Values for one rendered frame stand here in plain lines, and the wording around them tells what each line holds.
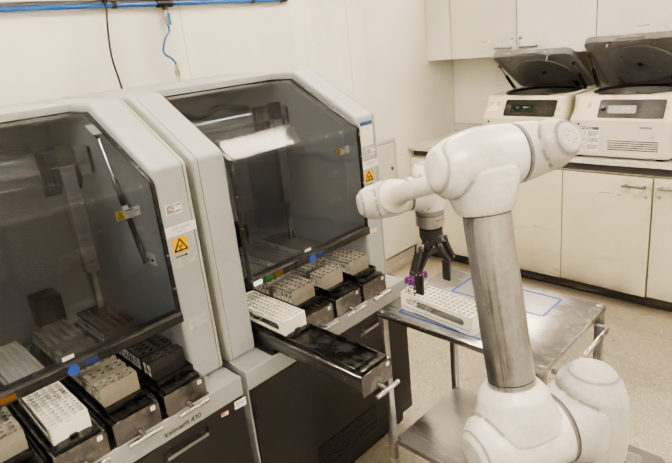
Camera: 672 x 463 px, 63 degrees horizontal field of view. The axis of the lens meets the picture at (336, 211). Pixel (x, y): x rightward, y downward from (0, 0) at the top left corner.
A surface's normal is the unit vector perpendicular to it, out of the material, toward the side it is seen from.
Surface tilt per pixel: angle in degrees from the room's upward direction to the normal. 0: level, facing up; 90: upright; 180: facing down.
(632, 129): 90
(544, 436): 74
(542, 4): 90
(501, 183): 83
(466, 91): 90
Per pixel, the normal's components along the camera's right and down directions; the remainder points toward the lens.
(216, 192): 0.71, 0.14
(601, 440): 0.29, 0.25
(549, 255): -0.69, 0.28
